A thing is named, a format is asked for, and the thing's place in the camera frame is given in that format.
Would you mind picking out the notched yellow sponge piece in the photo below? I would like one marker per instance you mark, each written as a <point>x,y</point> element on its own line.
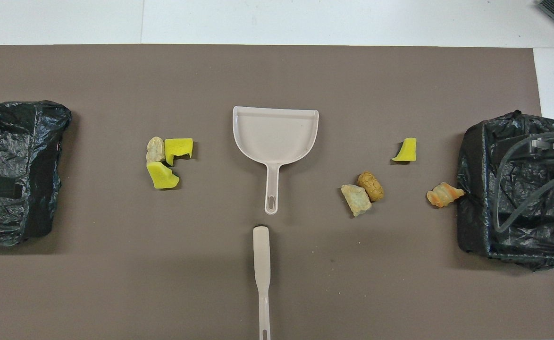
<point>178,146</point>

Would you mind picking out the black bag lined bin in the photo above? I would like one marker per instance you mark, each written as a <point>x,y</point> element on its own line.
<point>480,226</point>
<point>17,132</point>

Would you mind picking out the yellow sponge chunk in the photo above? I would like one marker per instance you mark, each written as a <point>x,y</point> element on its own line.
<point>161,175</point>

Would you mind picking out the beige plastic dustpan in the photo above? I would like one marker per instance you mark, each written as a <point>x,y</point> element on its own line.
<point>272,137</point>

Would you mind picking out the small striped bread toy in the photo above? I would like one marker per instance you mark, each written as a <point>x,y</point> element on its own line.
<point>155,148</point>

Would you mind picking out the brown table mat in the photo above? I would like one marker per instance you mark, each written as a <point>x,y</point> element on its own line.
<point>305,71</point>

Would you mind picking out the pale greenish foam chunk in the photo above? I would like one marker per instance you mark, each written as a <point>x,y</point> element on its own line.
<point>356,200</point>

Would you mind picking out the orange striped bread toy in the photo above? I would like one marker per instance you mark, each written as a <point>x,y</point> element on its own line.
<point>442,195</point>

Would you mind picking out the brown peanut shaped toy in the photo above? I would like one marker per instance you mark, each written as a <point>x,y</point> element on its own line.
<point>370,185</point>

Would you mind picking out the yellow green wedge sponge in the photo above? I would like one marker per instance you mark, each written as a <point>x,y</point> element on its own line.
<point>407,151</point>

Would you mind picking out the beige brush black bristles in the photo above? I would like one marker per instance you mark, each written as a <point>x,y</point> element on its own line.
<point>261,255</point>

